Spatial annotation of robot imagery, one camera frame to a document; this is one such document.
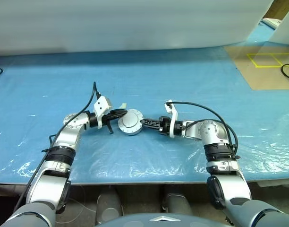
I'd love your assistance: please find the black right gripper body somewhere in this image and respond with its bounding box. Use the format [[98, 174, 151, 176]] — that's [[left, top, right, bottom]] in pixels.
[[159, 115, 171, 135]]

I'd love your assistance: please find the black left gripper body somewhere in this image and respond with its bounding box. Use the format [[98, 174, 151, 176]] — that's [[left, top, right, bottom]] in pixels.
[[101, 111, 114, 134]]

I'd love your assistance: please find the silver finned motor cover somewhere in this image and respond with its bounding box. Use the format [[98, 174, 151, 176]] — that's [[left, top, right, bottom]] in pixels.
[[118, 108, 145, 133]]

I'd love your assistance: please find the blue plastic table cover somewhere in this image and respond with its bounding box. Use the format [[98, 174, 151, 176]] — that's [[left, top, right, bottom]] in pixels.
[[0, 23, 289, 185]]

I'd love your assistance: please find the dark rounded right leg shape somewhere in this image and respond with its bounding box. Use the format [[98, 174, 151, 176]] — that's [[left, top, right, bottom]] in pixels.
[[162, 184, 192, 216]]

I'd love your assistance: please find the dark rounded leg shape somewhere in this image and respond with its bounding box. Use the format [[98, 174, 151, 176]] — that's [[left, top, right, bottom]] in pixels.
[[162, 184, 192, 216], [94, 185, 123, 225]]

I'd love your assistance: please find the dark rounded left leg shape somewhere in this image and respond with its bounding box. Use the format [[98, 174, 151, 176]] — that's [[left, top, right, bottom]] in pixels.
[[94, 185, 123, 225]]

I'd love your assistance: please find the white foam backdrop board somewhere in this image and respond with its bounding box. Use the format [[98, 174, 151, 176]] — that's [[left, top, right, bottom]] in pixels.
[[0, 0, 276, 56]]

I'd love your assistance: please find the grey robot torso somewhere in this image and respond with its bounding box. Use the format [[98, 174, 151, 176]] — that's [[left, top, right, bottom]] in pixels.
[[94, 211, 230, 227]]

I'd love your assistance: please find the brown cardboard sheet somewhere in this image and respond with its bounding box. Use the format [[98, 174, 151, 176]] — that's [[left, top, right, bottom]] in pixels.
[[223, 46, 289, 91]]

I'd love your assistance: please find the white flat packet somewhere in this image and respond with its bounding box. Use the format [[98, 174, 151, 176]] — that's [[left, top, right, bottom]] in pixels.
[[260, 17, 282, 29]]

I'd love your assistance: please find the white box panel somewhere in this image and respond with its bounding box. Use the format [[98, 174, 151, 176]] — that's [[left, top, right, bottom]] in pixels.
[[273, 0, 289, 44]]

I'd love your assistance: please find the brown cardboard box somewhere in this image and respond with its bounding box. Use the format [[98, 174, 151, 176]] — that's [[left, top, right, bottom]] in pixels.
[[264, 0, 289, 19]]

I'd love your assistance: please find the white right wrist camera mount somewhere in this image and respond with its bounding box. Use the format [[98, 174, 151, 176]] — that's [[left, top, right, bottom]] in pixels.
[[163, 99, 179, 138]]

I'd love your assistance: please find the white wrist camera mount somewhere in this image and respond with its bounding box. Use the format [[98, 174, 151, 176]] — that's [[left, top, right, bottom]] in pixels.
[[93, 96, 112, 130], [163, 99, 179, 138]]

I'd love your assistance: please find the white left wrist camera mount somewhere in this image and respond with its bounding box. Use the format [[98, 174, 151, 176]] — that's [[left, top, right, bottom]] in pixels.
[[93, 96, 112, 130]]

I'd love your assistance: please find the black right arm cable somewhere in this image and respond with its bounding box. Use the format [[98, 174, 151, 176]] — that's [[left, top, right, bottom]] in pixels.
[[166, 101, 239, 159]]

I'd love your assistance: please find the black cable loop on cardboard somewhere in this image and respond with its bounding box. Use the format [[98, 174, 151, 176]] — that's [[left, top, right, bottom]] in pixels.
[[280, 63, 289, 85]]

